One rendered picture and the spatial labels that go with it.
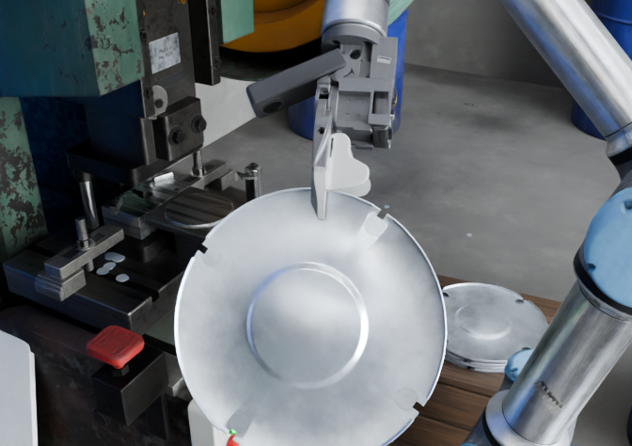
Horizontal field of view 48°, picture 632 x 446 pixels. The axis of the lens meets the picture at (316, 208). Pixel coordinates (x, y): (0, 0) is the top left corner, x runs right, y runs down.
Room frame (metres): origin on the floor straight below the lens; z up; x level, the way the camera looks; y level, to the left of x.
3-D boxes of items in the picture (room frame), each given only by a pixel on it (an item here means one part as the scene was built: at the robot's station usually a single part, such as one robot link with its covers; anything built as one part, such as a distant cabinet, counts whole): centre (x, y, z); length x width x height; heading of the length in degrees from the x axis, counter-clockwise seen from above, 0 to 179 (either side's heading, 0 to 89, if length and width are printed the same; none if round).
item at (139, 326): (1.18, 0.32, 0.68); 0.45 x 0.30 x 0.06; 151
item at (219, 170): (1.32, 0.24, 0.76); 0.17 x 0.06 x 0.10; 151
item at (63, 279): (1.03, 0.40, 0.76); 0.17 x 0.06 x 0.10; 151
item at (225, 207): (1.09, 0.17, 0.72); 0.25 x 0.14 x 0.14; 61
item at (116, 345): (0.78, 0.28, 0.72); 0.07 x 0.06 x 0.08; 61
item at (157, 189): (1.17, 0.32, 0.76); 0.15 x 0.09 x 0.05; 151
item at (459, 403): (1.31, -0.39, 0.18); 0.40 x 0.38 x 0.35; 67
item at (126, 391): (0.79, 0.27, 0.62); 0.10 x 0.06 x 0.20; 151
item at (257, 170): (1.27, 0.12, 0.75); 0.03 x 0.03 x 0.10; 61
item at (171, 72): (1.16, 0.29, 1.04); 0.17 x 0.15 x 0.30; 61
